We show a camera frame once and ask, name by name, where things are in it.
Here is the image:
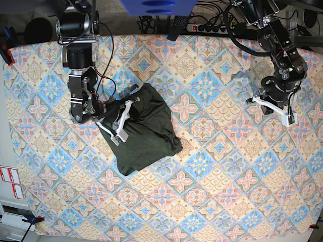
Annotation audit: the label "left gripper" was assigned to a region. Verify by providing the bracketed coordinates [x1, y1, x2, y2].
[246, 77, 300, 115]

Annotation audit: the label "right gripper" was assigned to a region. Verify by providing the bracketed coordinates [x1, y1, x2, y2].
[97, 98, 140, 134]

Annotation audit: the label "dark green long-sleeve shirt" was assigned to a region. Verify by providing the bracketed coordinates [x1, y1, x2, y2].
[99, 83, 182, 176]

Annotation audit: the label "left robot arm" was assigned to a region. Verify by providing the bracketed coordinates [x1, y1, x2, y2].
[224, 1, 307, 116]

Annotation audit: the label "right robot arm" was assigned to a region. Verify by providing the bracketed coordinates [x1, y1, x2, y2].
[56, 1, 135, 140]

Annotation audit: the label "colourful patterned tablecloth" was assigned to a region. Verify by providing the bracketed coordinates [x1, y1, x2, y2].
[4, 35, 322, 241]

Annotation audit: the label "black round stool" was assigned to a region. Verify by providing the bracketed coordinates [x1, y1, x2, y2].
[23, 18, 58, 44]

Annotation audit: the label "blue plastic storage box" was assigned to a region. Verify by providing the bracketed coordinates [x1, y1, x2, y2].
[121, 0, 197, 16]

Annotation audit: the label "black remote control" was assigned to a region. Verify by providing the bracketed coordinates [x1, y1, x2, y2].
[167, 16, 189, 41]

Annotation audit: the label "white red labels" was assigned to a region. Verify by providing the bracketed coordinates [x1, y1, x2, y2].
[1, 166, 24, 200]

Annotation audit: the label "red black clamp upper left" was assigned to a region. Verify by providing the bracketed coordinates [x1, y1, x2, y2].
[1, 27, 15, 67]

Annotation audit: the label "blue clamp lower left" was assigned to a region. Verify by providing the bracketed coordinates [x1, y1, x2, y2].
[21, 215, 45, 242]

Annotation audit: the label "orange clamp lower right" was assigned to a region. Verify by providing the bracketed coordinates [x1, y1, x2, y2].
[309, 224, 319, 229]

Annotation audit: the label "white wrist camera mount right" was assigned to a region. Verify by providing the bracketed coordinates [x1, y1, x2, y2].
[92, 97, 140, 146]

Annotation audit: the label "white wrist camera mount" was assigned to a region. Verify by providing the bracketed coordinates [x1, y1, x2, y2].
[252, 95, 298, 128]
[92, 97, 140, 146]

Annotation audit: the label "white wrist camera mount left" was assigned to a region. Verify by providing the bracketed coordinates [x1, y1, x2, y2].
[252, 95, 298, 128]

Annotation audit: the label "black power strip red switch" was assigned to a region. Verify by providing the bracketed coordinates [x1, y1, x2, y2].
[186, 23, 228, 34]

